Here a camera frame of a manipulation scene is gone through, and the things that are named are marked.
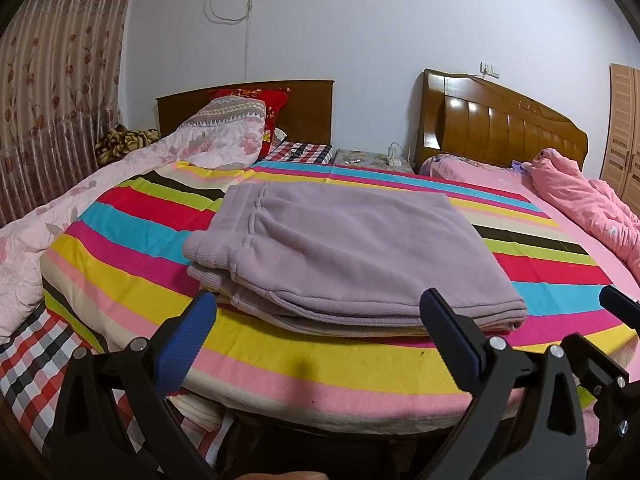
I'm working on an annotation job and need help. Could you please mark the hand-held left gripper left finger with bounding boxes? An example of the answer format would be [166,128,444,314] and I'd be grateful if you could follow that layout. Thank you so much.
[50,290,218,480]

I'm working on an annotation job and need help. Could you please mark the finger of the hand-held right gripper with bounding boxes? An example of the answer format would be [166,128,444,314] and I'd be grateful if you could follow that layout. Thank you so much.
[599,285,640,333]
[560,332,630,401]

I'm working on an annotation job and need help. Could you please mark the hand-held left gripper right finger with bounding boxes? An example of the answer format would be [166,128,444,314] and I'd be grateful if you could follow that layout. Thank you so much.
[420,287,587,480]

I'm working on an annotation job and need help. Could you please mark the purple pants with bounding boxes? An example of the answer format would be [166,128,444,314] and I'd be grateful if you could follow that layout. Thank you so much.
[182,180,529,337]

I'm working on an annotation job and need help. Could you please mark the person's left hand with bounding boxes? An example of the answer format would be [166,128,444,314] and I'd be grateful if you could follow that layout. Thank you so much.
[240,470,331,480]

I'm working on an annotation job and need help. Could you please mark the striped blanket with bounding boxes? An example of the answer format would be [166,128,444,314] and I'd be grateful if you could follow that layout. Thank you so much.
[40,160,640,436]

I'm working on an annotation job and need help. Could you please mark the red plaid bed sheet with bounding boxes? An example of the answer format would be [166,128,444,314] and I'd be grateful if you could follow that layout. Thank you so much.
[0,140,333,466]

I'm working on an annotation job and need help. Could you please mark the light wooden wardrobe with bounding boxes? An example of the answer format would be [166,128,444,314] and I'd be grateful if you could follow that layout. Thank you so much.
[600,63,640,201]

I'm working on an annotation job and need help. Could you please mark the pink floral quilt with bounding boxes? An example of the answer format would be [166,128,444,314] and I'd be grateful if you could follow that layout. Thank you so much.
[0,95,268,346]

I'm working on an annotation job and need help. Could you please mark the nightstand with floral cover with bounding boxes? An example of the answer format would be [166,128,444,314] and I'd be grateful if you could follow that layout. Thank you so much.
[332,148,416,176]

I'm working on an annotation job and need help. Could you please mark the yellow black blanket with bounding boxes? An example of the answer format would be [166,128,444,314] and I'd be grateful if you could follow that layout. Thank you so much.
[95,127,161,165]

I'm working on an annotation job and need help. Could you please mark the light wooden headboard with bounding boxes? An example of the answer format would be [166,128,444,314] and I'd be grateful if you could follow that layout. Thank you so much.
[414,68,589,173]

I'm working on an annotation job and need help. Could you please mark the red pillow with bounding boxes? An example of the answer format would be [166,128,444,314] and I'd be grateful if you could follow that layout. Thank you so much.
[207,87,292,158]

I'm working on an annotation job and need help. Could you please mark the dark wooden headboard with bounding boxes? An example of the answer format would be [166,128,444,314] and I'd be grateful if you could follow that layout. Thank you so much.
[156,79,335,147]

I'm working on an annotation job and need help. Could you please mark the floral curtain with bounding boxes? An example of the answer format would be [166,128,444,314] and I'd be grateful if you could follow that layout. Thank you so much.
[0,0,138,228]

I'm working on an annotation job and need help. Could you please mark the air conditioner cable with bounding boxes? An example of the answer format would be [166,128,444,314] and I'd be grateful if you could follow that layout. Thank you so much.
[206,0,258,81]

